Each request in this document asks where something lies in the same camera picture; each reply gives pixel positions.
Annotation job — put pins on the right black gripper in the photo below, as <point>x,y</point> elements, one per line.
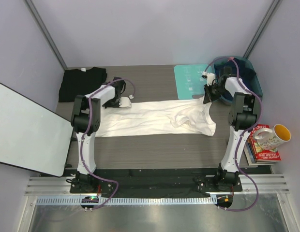
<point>209,97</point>

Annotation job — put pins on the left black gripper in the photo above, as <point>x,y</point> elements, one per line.
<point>106,105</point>

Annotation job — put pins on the white printed t shirt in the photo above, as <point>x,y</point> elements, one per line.
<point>154,118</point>

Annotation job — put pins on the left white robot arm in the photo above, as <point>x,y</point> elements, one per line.
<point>86,120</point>

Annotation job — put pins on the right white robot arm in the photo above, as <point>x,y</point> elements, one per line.
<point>243,116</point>

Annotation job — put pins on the red book stack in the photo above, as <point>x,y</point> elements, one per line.
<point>256,155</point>

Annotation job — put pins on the teal folding board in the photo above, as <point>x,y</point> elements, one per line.
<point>189,81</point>

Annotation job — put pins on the teal plastic basket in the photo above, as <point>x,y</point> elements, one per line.
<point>253,84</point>

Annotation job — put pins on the dark blue clothes pile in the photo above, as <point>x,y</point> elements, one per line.
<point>245,71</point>

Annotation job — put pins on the folded black t shirt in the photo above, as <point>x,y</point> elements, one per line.
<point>77,82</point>

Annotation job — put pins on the white yellow floral mug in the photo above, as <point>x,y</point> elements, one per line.
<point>271,138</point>

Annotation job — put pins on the white board panel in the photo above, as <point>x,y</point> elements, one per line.
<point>31,136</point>

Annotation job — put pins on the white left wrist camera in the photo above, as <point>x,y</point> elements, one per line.
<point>125,102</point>

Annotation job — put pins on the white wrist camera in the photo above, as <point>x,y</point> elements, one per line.
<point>210,77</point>
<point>125,102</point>

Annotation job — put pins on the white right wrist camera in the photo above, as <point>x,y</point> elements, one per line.
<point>210,77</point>

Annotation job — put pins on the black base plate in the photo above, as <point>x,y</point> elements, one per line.
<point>158,182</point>

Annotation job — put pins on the aluminium rail frame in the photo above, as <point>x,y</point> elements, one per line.
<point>159,200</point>

